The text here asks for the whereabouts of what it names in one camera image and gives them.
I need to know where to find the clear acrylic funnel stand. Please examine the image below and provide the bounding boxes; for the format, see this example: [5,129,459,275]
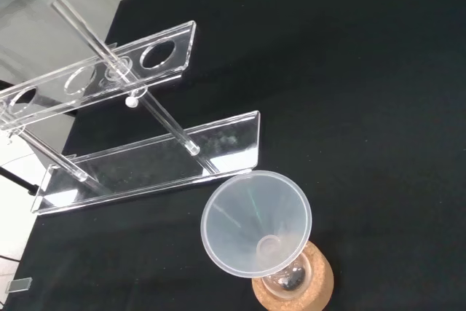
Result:
[0,0,261,216]

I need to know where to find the translucent plastic funnel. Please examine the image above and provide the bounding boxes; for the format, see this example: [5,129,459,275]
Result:
[200,170,313,278]

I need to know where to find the black bench cloth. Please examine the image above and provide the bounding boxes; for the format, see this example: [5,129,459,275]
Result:
[0,0,466,311]

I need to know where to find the small round-bottom glass flask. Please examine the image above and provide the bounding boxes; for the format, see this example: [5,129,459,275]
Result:
[261,252,312,299]

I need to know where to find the black tripod leg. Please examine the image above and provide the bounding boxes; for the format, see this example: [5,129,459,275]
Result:
[0,166,38,195]

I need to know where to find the clear cloth clip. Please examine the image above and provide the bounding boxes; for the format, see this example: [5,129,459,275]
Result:
[6,277,33,293]

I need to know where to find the cork ring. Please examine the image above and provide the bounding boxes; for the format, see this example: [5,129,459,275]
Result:
[251,240,335,311]

